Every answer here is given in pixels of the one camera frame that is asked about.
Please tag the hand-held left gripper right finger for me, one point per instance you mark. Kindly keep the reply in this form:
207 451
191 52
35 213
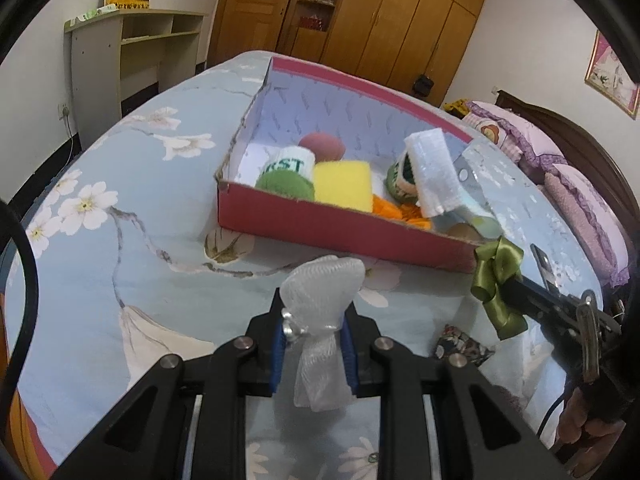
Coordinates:
350 360

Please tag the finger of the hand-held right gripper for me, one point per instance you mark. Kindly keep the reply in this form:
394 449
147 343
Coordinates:
542 302

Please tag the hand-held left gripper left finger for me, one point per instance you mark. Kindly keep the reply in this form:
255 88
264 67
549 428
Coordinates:
277 355

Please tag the green satin ribbon bow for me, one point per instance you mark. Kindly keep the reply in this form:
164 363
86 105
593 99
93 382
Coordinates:
495 270

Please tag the white sheer ribbon bow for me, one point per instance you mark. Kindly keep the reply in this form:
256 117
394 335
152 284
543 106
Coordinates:
320 285

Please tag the pink cardboard box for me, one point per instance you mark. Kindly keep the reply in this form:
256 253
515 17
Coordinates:
310 230

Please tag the white towel pack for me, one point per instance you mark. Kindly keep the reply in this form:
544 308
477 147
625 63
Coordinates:
432 170

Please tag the yellow sponge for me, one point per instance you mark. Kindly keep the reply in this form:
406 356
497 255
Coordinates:
345 185

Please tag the maroon ball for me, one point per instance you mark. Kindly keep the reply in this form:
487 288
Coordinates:
325 146

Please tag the person's right hand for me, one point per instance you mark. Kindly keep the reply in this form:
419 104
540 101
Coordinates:
590 435

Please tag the silver metal spring clip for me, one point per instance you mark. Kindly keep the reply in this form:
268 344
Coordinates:
590 340

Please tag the dark flat device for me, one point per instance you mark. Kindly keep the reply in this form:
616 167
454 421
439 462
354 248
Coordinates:
545 267

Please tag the dark patterned triangular pouch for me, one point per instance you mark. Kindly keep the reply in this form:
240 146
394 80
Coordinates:
460 347

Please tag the purple frilled pillow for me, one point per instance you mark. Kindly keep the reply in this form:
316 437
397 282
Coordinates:
525 135
585 215

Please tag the dark wooden headboard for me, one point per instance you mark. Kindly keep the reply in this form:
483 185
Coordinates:
590 145

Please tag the blue floral bed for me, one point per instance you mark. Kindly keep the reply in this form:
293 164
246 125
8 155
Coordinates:
125 270

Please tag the cartoon print pillow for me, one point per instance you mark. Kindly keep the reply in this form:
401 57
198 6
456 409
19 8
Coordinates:
485 130

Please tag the yellow black cloth item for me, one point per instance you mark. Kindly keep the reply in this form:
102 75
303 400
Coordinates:
454 106

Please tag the small black bag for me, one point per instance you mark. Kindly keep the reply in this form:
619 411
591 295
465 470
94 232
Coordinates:
424 85

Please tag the wooden wardrobe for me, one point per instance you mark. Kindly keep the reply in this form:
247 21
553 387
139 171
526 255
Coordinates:
400 25

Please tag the red shelf ornament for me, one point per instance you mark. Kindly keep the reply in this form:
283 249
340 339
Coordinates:
311 22

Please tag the wooden door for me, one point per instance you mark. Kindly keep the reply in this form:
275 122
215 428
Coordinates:
245 15

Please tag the pale green shelf desk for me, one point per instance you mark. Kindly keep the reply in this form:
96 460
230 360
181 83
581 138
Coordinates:
95 65

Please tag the green white book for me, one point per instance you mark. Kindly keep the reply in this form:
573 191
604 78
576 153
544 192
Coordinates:
95 12

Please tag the framed wall picture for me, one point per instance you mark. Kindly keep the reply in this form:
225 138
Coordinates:
612 75

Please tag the white wall outlet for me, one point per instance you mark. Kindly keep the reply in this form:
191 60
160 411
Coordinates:
64 111

